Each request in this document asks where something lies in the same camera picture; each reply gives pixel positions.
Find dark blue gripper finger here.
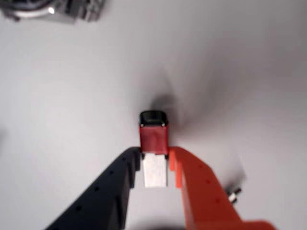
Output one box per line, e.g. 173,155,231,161
44,147,142,230

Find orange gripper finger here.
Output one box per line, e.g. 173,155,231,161
168,146,277,230

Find red and black USB stick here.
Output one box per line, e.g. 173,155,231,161
139,110,170,188

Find silver metal wristwatch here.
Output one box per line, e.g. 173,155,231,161
0,0,106,26

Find black braided USB-C cable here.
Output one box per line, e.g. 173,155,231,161
227,185,243,204

